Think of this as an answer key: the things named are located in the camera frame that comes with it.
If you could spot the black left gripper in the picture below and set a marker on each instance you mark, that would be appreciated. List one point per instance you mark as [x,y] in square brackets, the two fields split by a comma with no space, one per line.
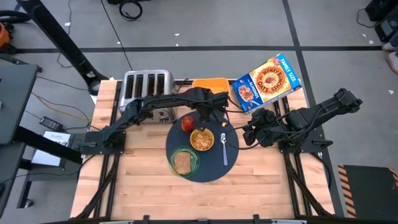
[213,101]

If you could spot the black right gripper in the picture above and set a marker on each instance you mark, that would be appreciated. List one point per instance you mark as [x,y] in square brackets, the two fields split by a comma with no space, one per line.
[267,127]

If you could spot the blue patterned ceramic bowl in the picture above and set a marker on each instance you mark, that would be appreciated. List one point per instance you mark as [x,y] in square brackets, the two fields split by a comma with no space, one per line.
[202,140]

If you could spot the red apple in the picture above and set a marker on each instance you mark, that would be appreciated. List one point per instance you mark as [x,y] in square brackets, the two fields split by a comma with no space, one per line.
[188,124]

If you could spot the silver spoon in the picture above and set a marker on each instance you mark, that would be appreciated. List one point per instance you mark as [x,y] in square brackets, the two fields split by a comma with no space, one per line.
[224,152]

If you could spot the green transparent glass plate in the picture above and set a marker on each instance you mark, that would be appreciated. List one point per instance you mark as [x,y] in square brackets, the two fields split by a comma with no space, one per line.
[195,161]

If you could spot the brown toast slice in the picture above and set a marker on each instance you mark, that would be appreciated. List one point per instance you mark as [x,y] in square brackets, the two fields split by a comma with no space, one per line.
[182,163]

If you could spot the blue family size cereal box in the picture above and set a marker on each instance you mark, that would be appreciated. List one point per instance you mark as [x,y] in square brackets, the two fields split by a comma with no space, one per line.
[267,82]

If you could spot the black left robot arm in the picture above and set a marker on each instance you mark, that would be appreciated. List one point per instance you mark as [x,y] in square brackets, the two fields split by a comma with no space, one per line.
[155,101]

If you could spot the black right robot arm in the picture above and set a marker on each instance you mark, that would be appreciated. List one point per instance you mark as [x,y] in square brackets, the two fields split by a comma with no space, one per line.
[323,109]

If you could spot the yellow plastic bin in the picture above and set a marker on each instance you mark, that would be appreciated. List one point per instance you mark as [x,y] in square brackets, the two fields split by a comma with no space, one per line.
[211,84]

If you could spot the round dark woven placemat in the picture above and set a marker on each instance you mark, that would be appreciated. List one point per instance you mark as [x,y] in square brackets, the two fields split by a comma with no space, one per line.
[211,168]

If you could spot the stainless steel four-slot toaster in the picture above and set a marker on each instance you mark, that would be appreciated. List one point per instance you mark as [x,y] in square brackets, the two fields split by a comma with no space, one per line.
[146,84]

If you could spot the black yellow hazard floor mat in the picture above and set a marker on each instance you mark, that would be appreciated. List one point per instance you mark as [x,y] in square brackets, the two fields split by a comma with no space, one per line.
[370,193]

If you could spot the person's shoe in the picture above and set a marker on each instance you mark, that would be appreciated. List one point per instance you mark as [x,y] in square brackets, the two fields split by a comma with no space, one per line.
[390,46]
[393,62]

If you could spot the black power adapter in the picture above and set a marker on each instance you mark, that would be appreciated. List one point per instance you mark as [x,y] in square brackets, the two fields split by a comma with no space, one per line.
[51,124]

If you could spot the white booklet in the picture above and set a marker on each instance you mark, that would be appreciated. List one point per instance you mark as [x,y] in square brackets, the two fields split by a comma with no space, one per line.
[46,155]

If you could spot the black perforated column stand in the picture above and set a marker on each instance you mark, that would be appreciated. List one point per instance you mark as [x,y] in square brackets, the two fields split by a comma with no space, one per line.
[62,40]

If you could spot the black equipment case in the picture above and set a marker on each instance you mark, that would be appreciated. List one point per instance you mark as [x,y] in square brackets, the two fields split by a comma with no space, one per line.
[385,18]

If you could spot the dark grey side table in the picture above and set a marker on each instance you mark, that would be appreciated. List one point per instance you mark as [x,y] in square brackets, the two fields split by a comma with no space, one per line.
[15,99]

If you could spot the orange black shop vacuum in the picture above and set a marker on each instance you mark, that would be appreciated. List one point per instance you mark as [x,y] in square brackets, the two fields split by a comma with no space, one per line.
[3,35]

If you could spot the black aluminium rig frame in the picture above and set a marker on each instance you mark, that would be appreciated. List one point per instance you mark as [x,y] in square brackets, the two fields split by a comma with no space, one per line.
[290,174]

